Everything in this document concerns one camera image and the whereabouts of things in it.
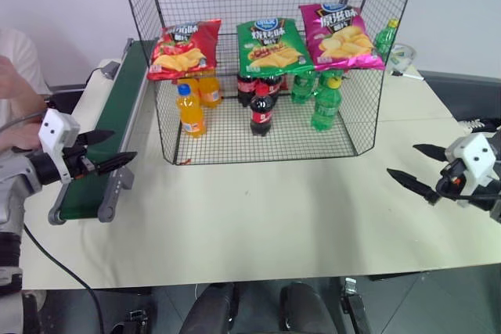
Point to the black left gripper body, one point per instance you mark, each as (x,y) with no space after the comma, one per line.
(76,160)

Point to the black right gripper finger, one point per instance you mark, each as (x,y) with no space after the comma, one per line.
(432,152)
(411,181)

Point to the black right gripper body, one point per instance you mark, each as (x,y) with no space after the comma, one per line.
(452,183)

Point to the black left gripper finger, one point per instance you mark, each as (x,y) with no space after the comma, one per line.
(117,162)
(99,137)

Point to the person's bare forearm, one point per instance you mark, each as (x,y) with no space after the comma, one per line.
(15,99)

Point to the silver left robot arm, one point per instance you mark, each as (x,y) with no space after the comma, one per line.
(15,177)

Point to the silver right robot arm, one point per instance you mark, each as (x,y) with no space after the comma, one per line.
(496,209)

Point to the green conveyor belt unit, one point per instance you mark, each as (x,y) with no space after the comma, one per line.
(113,115)

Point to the black chair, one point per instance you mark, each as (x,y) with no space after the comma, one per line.
(66,97)

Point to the small red scrap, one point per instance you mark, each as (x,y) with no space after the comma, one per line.
(184,162)

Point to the dark grey side table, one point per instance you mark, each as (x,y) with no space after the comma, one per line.
(466,91)

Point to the white marker pen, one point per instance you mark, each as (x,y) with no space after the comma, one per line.
(409,75)

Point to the orange soda bottle blue cap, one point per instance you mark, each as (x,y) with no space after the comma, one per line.
(190,115)

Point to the green soda bottle yellow cap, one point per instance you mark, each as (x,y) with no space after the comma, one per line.
(325,107)

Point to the person in white shirt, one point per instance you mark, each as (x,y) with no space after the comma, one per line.
(19,48)

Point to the red potato chips bag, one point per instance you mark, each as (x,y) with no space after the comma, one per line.
(184,50)

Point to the slim green bottle yellow cap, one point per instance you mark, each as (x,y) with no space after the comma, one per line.
(385,40)

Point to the magenta potato chips bag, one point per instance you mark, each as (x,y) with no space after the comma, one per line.
(340,36)

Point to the cola bottle red cap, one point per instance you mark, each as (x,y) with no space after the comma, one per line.
(261,111)

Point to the dark rounded shape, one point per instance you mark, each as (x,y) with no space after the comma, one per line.
(209,310)
(303,310)

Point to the green potato chips bag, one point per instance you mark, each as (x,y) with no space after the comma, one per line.
(270,48)

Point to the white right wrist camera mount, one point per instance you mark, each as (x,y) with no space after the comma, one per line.
(475,158)

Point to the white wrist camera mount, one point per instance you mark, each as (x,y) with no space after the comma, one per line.
(475,158)
(55,130)

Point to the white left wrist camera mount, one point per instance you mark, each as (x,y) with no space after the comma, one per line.
(55,130)

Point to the black table leg bracket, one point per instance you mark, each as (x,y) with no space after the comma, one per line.
(354,302)

